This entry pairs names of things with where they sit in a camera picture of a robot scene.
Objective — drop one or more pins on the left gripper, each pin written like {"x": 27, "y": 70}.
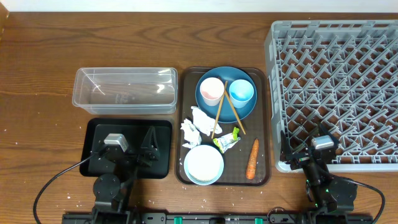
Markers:
{"x": 148, "y": 153}

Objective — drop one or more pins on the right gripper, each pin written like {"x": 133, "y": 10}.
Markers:
{"x": 300, "y": 159}

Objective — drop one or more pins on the white tissue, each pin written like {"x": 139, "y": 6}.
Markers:
{"x": 191, "y": 134}
{"x": 204, "y": 123}

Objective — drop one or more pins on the light blue bowl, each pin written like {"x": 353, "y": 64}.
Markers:
{"x": 203, "y": 165}

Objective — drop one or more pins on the orange carrot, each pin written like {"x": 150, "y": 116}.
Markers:
{"x": 252, "y": 162}

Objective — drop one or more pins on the green yellow snack wrapper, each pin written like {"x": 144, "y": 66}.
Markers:
{"x": 227, "y": 141}

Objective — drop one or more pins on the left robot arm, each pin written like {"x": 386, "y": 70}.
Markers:
{"x": 112, "y": 191}

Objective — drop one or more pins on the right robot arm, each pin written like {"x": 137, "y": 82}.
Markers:
{"x": 333, "y": 196}

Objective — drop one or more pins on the grey dishwasher rack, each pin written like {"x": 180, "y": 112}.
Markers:
{"x": 343, "y": 75}

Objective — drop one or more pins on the black tray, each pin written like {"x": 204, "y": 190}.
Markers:
{"x": 134, "y": 130}

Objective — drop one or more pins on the clear plastic bin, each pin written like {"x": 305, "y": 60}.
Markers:
{"x": 126, "y": 90}

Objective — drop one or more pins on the brown serving tray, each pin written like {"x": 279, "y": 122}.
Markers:
{"x": 253, "y": 116}

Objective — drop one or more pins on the left wooden chopstick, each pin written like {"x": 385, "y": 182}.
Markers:
{"x": 219, "y": 109}

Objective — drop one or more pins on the wooden chopstick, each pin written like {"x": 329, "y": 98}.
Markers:
{"x": 234, "y": 112}
{"x": 219, "y": 109}

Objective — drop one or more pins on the pink cup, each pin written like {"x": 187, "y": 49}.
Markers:
{"x": 211, "y": 90}

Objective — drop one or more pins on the light blue cup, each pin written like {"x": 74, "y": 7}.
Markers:
{"x": 241, "y": 92}

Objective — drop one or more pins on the right wooden chopstick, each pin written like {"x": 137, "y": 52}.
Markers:
{"x": 234, "y": 112}

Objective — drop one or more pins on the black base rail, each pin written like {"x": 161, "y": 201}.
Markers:
{"x": 161, "y": 218}

